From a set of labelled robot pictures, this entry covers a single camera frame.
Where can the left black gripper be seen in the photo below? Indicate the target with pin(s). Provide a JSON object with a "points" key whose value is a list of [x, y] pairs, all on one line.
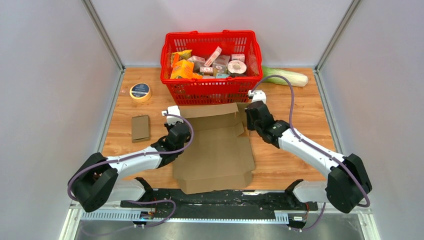
{"points": [[169, 126]]}

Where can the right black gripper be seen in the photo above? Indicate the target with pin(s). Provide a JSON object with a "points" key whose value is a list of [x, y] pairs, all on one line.
{"points": [[249, 126]]}

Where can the small brown cardboard box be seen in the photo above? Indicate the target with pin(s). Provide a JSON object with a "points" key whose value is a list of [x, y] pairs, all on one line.
{"points": [[140, 129]]}

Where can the large cardboard sheet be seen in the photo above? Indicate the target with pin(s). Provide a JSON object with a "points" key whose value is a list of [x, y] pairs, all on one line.
{"points": [[220, 156]]}

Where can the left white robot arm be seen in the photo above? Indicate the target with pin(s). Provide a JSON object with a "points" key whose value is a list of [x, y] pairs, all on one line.
{"points": [[100, 179]]}

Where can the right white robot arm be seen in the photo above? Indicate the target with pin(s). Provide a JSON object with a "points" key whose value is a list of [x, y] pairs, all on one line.
{"points": [[346, 183]]}

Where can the orange snack box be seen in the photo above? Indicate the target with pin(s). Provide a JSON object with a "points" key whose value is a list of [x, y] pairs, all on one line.
{"points": [[182, 69]]}

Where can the small pink box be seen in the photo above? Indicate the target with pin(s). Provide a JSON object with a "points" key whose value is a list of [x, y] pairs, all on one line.
{"points": [[238, 57]]}

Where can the beige carton box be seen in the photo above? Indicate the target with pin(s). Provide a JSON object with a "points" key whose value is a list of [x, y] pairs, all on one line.
{"points": [[220, 64]]}

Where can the grey white box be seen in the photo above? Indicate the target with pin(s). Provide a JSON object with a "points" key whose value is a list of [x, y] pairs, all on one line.
{"points": [[197, 62]]}

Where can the pink white long box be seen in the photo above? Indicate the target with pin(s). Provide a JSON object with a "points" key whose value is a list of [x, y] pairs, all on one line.
{"points": [[213, 57]]}

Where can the green napa cabbage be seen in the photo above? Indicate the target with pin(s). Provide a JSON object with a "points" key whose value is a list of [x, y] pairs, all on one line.
{"points": [[295, 79]]}

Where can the yellow tape roll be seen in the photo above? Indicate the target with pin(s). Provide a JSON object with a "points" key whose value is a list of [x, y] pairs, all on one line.
{"points": [[140, 92]]}

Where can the red plastic shopping basket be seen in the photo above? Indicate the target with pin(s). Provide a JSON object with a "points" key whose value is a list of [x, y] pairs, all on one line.
{"points": [[204, 88]]}

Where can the yellow snack bag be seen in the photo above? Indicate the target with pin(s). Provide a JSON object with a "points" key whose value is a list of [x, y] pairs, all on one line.
{"points": [[180, 55]]}

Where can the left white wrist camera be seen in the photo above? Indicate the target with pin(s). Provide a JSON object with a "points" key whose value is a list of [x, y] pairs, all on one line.
{"points": [[173, 115]]}

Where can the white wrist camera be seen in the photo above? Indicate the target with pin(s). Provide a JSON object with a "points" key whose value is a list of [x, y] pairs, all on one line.
{"points": [[173, 115], [257, 96]]}

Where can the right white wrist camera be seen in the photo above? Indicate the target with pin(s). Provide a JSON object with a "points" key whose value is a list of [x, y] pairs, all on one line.
{"points": [[257, 96]]}

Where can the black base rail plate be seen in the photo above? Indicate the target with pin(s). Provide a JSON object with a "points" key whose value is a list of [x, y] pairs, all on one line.
{"points": [[223, 205]]}

